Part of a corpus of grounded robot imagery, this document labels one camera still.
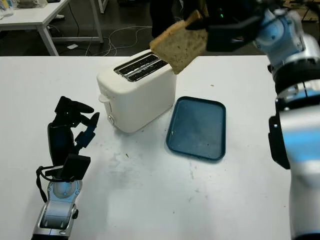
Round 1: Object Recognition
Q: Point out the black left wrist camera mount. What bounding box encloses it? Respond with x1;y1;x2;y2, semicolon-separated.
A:
60;153;92;182

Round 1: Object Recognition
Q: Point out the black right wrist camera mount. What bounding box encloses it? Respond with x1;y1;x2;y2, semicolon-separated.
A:
206;16;263;53

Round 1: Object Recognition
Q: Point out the white floor cable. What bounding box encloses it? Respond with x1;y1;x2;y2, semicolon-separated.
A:
84;25;152;57

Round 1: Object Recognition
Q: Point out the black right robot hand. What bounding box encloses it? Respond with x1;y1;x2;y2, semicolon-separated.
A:
184;6;263;32

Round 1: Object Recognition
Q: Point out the white two-slot toaster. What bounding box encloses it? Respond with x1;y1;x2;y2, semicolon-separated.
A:
96;48;178;134

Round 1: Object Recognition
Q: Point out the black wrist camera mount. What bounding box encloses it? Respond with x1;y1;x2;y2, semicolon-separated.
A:
60;153;92;182
206;16;263;53

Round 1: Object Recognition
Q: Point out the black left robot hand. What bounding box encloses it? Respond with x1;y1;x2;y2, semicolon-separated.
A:
46;95;101;167

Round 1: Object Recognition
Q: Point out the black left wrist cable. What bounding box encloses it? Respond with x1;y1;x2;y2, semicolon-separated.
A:
35;165;64;204

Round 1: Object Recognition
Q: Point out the person in dark blue shirt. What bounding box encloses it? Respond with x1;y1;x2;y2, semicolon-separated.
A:
149;0;187;39

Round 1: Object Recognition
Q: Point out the slice of brown bread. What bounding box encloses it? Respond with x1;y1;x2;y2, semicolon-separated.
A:
149;9;209;75

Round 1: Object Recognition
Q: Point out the blue plastic tray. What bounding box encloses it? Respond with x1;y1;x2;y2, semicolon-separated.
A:
165;95;227;162

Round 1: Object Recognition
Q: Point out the white office desk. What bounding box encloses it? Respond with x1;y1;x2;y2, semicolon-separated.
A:
0;0;105;57

